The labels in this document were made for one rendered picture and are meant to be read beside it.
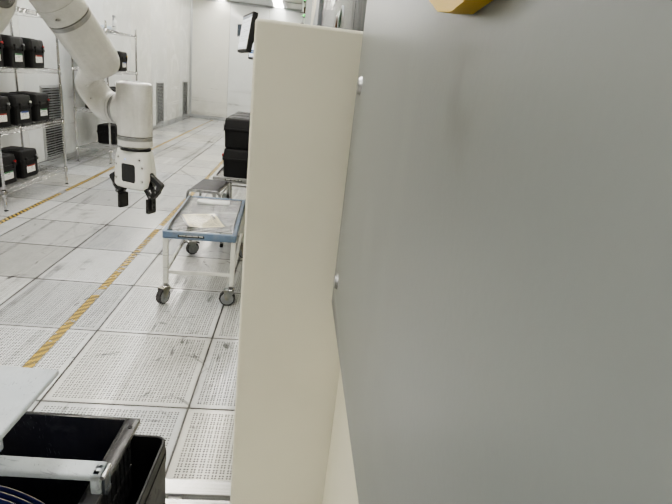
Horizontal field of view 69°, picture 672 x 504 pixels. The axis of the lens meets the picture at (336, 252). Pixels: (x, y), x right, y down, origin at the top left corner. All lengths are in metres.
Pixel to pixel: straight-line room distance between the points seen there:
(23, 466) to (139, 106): 0.93
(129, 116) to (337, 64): 1.14
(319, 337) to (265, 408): 0.05
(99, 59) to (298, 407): 1.06
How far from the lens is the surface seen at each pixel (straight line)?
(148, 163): 1.35
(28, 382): 0.56
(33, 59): 5.79
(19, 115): 5.50
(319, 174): 0.22
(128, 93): 1.33
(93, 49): 1.23
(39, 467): 0.58
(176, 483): 0.89
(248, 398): 0.26
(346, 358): 0.17
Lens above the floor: 1.38
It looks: 19 degrees down
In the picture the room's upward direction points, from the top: 7 degrees clockwise
